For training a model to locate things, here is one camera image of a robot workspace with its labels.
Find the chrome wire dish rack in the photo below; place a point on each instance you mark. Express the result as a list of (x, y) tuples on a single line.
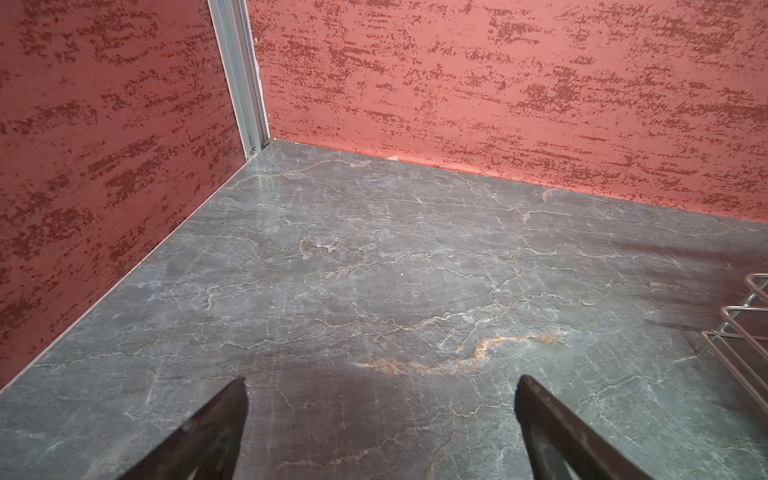
[(739, 342)]

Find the aluminium left corner post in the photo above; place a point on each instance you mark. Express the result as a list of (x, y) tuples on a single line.
[(236, 45)]

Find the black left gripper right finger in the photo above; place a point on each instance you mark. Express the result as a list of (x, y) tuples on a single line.
[(559, 444)]

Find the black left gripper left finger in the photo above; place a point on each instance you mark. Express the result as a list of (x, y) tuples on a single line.
[(205, 446)]

